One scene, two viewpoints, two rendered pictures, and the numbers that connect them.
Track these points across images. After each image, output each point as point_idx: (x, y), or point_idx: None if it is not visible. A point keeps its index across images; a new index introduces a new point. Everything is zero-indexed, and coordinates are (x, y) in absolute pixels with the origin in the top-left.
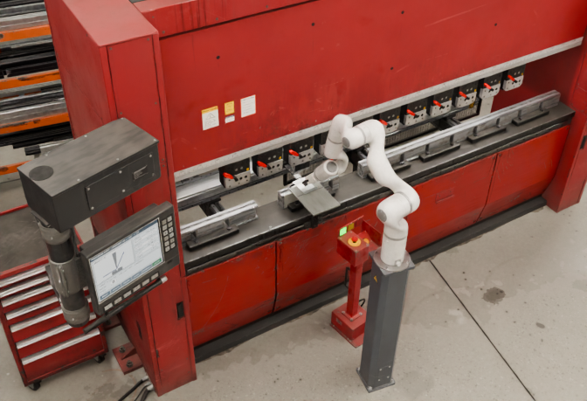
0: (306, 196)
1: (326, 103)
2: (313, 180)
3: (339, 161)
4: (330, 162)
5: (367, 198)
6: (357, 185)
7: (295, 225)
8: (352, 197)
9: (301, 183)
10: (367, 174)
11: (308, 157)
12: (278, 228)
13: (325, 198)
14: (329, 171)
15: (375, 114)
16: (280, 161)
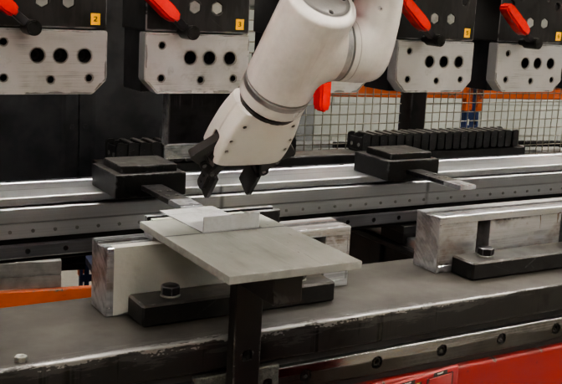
0: (207, 237)
1: None
2: (237, 119)
3: (360, 9)
4: None
5: (460, 334)
6: (420, 284)
7: (151, 380)
8: (404, 305)
9: (197, 213)
10: (452, 256)
11: (227, 74)
12: (60, 369)
13: (292, 246)
14: (315, 9)
15: (480, 10)
16: (98, 37)
